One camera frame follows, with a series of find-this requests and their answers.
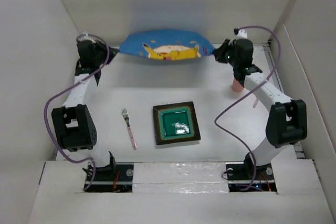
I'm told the blue yellow cartoon placemat cloth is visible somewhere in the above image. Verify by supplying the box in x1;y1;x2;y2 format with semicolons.
119;29;215;61

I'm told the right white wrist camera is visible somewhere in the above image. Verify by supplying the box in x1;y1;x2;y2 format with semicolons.
234;28;248;40

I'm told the pink handled fork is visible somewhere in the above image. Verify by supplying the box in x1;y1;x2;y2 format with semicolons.
121;108;137;150

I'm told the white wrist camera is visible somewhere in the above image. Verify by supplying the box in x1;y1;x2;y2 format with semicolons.
234;28;248;40
76;31;96;43

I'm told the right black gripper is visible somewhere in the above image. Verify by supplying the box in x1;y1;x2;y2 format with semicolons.
213;38;239;68

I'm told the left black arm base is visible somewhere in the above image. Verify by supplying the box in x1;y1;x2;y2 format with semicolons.
82;155;134;193

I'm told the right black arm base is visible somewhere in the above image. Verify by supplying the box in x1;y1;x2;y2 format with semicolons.
222;154;277;193

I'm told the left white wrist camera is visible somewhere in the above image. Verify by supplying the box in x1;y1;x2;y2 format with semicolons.
76;31;96;43

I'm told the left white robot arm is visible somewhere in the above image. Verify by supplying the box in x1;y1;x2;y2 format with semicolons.
51;39;119;152

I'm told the pink plastic cup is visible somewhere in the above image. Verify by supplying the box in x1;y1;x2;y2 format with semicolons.
231;78;244;93

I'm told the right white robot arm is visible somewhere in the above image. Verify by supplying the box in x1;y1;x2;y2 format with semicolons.
213;39;308;179

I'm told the green square ceramic plate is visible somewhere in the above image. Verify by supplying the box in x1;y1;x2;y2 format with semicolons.
152;101;201;145

